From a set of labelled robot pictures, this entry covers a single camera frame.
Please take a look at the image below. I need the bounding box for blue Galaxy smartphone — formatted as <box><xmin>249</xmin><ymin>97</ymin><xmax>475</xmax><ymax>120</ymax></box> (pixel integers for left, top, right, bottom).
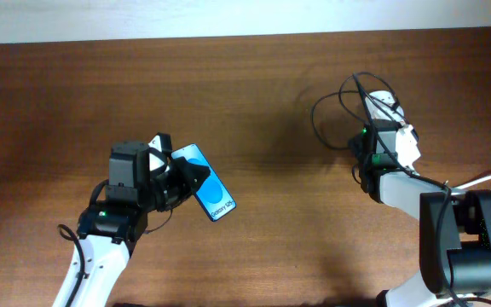
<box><xmin>171</xmin><ymin>143</ymin><xmax>236</xmax><ymax>222</ymax></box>

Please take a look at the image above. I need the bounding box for white power strip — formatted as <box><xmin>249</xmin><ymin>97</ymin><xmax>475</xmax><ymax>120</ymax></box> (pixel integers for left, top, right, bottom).
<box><xmin>364</xmin><ymin>90</ymin><xmax>406</xmax><ymax>125</ymax></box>

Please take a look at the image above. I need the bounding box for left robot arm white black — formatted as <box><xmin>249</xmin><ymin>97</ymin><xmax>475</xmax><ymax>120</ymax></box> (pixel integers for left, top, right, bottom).
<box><xmin>54</xmin><ymin>142</ymin><xmax>211</xmax><ymax>306</ymax></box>

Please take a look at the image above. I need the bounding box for black charger cable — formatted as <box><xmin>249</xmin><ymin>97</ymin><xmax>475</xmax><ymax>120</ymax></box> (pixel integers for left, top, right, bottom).
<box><xmin>310</xmin><ymin>71</ymin><xmax>401</xmax><ymax>151</ymax></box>

